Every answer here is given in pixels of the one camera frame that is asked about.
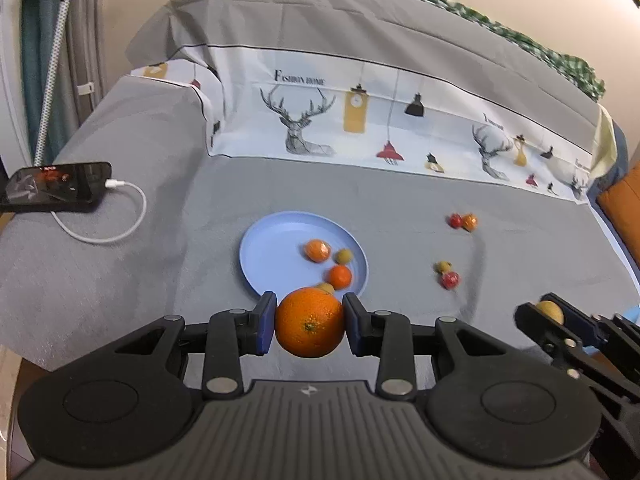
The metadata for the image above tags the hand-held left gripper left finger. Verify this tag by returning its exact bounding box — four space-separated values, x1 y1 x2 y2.
107 291 279 396

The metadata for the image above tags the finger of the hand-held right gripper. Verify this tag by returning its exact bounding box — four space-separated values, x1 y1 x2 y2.
545 292 603 346
515 302 583 376

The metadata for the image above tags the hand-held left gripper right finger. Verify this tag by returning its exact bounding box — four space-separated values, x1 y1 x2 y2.
341 292 516 398

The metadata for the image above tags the bare orange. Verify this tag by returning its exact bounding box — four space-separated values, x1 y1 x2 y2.
327 265 354 291
275 287 347 359

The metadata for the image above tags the blue plate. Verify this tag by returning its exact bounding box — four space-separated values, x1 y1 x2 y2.
239 211 370 301

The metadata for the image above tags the grey bedsheet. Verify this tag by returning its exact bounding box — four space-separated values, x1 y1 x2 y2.
0 75 640 376

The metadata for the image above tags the orange cushion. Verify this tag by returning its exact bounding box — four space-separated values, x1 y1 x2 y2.
597 160 640 256

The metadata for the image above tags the pale yellow cloth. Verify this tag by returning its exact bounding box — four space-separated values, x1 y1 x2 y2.
590 105 618 191

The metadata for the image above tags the grey quilt with deer print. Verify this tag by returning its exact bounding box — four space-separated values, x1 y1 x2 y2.
125 0 618 206

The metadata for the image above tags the black smartphone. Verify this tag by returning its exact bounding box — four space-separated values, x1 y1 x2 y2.
0 161 113 214

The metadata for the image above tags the green checkered cloth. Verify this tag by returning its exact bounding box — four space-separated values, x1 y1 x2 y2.
192 0 606 101

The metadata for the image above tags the grey curtain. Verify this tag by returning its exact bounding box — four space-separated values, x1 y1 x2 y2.
65 0 108 126

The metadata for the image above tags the teal curtain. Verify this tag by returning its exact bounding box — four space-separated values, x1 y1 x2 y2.
20 0 71 161

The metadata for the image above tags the white charging cable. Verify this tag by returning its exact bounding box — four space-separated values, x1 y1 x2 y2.
50 178 147 246

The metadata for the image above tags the dotted pole with black handle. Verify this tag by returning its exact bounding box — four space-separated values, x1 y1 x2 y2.
34 0 75 166

